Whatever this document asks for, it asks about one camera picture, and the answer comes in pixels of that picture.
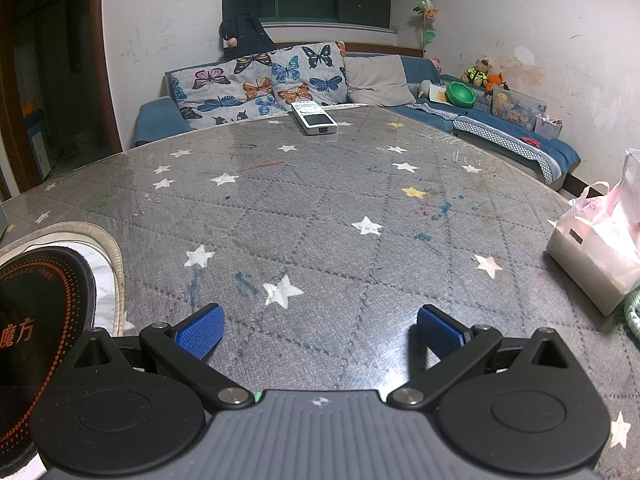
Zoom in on butterfly pattern blanket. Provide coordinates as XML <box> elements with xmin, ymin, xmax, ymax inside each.
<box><xmin>170</xmin><ymin>52</ymin><xmax>276</xmax><ymax>131</ymax></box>

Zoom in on white remote control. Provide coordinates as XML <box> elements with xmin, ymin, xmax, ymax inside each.
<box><xmin>291</xmin><ymin>101</ymin><xmax>340</xmax><ymax>136</ymax></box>

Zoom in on colourful storage box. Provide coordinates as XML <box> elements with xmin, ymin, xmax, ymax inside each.
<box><xmin>491</xmin><ymin>85</ymin><xmax>548</xmax><ymax>131</ymax></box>

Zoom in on green bowl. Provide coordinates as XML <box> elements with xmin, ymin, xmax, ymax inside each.
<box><xmin>446</xmin><ymin>81</ymin><xmax>476</xmax><ymax>107</ymax></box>

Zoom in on grey pillow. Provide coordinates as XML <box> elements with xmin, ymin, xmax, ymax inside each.
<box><xmin>345</xmin><ymin>55</ymin><xmax>416</xmax><ymax>107</ymax></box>

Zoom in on brown wooden door frame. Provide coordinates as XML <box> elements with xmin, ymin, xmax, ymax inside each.
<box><xmin>0</xmin><ymin>0</ymin><xmax>123</xmax><ymax>201</ymax></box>

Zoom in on grey star-patterned desktop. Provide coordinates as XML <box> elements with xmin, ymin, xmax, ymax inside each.
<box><xmin>0</xmin><ymin>105</ymin><xmax>640</xmax><ymax>480</ymax></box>

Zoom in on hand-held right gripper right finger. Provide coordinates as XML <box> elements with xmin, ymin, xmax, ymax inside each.
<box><xmin>387</xmin><ymin>304</ymin><xmax>586</xmax><ymax>408</ymax></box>

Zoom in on paper pinwheel flower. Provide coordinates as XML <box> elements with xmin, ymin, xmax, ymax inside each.
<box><xmin>412</xmin><ymin>0</ymin><xmax>440</xmax><ymax>53</ymax></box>

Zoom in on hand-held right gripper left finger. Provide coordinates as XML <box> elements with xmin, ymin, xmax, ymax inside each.
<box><xmin>60</xmin><ymin>303</ymin><xmax>255</xmax><ymax>407</ymax></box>

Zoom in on clear plastic box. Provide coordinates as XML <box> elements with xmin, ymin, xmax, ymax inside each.
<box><xmin>535</xmin><ymin>115</ymin><xmax>563</xmax><ymax>141</ymax></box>

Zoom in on plush bear toy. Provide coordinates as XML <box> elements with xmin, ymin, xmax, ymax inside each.
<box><xmin>461</xmin><ymin>57</ymin><xmax>493</xmax><ymax>88</ymax></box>

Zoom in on butterfly print cushion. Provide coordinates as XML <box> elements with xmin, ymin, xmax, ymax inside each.
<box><xmin>270</xmin><ymin>42</ymin><xmax>348</xmax><ymax>111</ymax></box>

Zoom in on black jacket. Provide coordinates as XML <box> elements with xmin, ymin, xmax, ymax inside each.
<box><xmin>219</xmin><ymin>14</ymin><xmax>277</xmax><ymax>61</ymax></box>

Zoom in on white tissue bag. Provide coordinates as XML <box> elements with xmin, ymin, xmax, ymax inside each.
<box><xmin>545</xmin><ymin>149</ymin><xmax>640</xmax><ymax>317</ymax></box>

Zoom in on blue sofa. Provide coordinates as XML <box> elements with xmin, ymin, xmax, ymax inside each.
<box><xmin>134</xmin><ymin>52</ymin><xmax>581</xmax><ymax>186</ymax></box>

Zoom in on teal coiled cord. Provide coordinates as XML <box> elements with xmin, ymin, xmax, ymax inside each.
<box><xmin>621</xmin><ymin>290</ymin><xmax>640</xmax><ymax>338</ymax></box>

